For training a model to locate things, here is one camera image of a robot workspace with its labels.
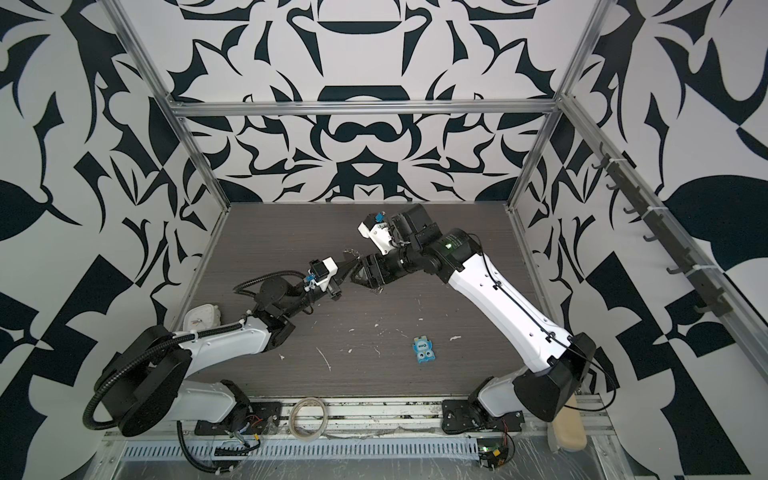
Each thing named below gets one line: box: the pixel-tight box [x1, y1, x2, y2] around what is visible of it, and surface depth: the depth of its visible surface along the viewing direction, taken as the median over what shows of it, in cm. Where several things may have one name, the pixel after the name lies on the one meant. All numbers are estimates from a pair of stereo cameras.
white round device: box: [183, 304, 221, 332], surface depth 90 cm
